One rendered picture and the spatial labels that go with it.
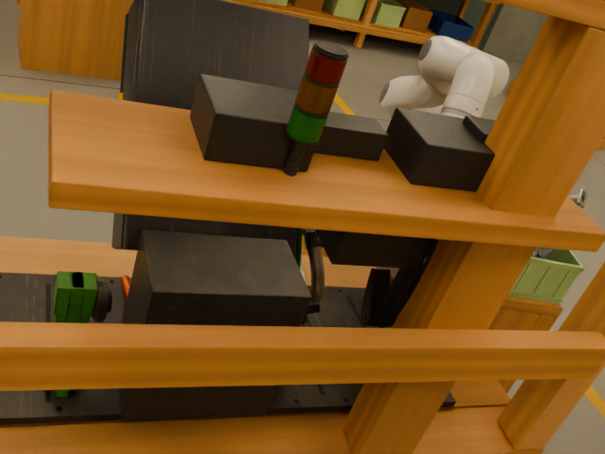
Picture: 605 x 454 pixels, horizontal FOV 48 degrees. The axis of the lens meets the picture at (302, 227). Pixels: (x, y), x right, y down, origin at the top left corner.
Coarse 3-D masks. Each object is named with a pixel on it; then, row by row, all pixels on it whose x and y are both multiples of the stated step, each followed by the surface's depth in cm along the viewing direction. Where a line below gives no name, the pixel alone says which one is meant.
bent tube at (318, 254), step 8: (304, 232) 145; (312, 248) 146; (320, 248) 146; (312, 256) 146; (320, 256) 146; (312, 264) 146; (320, 264) 145; (312, 272) 146; (320, 272) 145; (312, 280) 146; (320, 280) 146; (312, 288) 147; (320, 288) 147; (312, 296) 149; (320, 296) 149
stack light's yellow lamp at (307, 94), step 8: (304, 80) 90; (304, 88) 90; (312, 88) 89; (320, 88) 89; (328, 88) 89; (336, 88) 90; (296, 96) 92; (304, 96) 90; (312, 96) 90; (320, 96) 90; (328, 96) 90; (296, 104) 92; (304, 104) 91; (312, 104) 90; (320, 104) 90; (328, 104) 91; (304, 112) 91; (312, 112) 91; (320, 112) 91; (328, 112) 92
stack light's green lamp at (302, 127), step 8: (296, 112) 92; (296, 120) 92; (304, 120) 92; (312, 120) 92; (320, 120) 92; (288, 128) 94; (296, 128) 93; (304, 128) 92; (312, 128) 92; (320, 128) 93; (288, 136) 94; (296, 136) 93; (304, 136) 93; (312, 136) 93; (320, 136) 94; (304, 144) 94; (312, 144) 94
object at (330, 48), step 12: (312, 48) 89; (324, 48) 87; (336, 48) 89; (312, 60) 88; (324, 60) 87; (336, 60) 87; (312, 72) 88; (324, 72) 88; (336, 72) 88; (324, 84) 89; (336, 84) 90
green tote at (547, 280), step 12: (564, 252) 242; (528, 264) 228; (540, 264) 228; (552, 264) 229; (564, 264) 230; (576, 264) 235; (528, 276) 231; (540, 276) 232; (552, 276) 233; (564, 276) 233; (576, 276) 234; (516, 288) 234; (528, 288) 235; (540, 288) 236; (552, 288) 236; (564, 288) 237; (540, 300) 239; (552, 300) 240
